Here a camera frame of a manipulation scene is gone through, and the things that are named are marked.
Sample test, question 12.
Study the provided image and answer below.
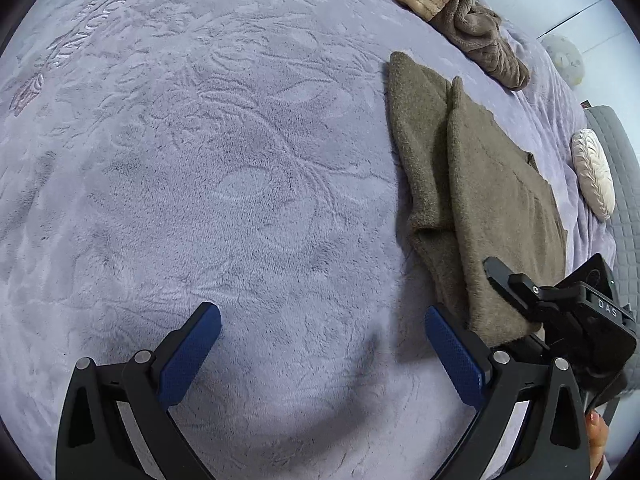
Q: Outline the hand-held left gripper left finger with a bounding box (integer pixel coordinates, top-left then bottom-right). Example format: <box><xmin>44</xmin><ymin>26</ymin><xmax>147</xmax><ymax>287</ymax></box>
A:
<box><xmin>55</xmin><ymin>301</ymin><xmax>222</xmax><ymax>480</ymax></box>

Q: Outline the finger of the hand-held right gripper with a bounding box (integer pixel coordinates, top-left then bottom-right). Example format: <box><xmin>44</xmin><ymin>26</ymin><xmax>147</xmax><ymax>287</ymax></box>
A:
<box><xmin>482</xmin><ymin>256</ymin><xmax>543</xmax><ymax>322</ymax></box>

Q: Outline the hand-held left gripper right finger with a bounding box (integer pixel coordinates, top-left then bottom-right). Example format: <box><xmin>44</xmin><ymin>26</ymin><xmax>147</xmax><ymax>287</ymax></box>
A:
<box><xmin>425</xmin><ymin>304</ymin><xmax>593</xmax><ymax>480</ymax></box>

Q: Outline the olive brown knit sweater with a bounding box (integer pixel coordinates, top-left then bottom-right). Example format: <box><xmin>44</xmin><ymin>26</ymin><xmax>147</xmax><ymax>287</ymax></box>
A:
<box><xmin>387</xmin><ymin>51</ymin><xmax>568</xmax><ymax>348</ymax></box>

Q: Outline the person's right hand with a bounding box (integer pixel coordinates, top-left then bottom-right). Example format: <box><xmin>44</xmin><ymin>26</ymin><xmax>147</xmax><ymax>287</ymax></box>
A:
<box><xmin>584</xmin><ymin>407</ymin><xmax>610</xmax><ymax>480</ymax></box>

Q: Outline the grey quilted cushion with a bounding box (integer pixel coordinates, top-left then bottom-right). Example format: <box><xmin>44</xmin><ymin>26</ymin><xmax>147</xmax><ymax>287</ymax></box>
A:
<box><xmin>582</xmin><ymin>105</ymin><xmax>640</xmax><ymax>306</ymax></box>

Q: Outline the white round pleated pillow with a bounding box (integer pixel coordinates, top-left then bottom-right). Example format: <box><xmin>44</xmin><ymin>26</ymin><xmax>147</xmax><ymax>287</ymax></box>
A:
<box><xmin>571</xmin><ymin>129</ymin><xmax>615</xmax><ymax>222</ymax></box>

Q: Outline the lilac embossed fleece blanket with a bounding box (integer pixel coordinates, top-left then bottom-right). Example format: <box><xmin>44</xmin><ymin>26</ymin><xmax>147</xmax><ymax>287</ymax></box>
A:
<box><xmin>0</xmin><ymin>0</ymin><xmax>618</xmax><ymax>480</ymax></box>

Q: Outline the white round plush toy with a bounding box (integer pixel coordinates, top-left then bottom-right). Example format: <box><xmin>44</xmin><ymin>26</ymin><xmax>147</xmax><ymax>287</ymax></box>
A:
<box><xmin>541</xmin><ymin>34</ymin><xmax>583</xmax><ymax>86</ymax></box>

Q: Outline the brown quilted fleece garment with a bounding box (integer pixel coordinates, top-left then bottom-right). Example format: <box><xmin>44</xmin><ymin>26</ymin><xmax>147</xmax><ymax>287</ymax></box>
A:
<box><xmin>431</xmin><ymin>0</ymin><xmax>531</xmax><ymax>92</ymax></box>

